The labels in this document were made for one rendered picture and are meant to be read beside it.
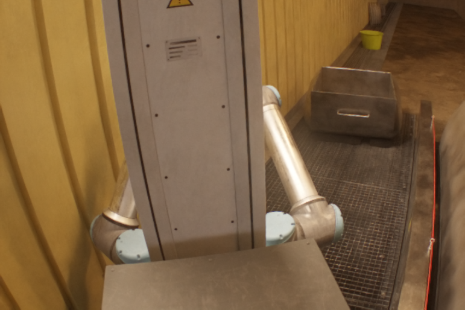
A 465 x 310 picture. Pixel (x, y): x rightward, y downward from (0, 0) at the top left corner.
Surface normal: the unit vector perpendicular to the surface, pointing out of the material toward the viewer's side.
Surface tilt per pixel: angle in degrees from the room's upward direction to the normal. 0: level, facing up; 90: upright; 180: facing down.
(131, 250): 5
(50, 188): 90
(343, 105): 89
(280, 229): 5
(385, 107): 90
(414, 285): 0
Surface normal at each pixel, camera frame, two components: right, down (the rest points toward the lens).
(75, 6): 0.89, 0.15
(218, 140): 0.16, 0.43
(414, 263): -0.06, -0.90
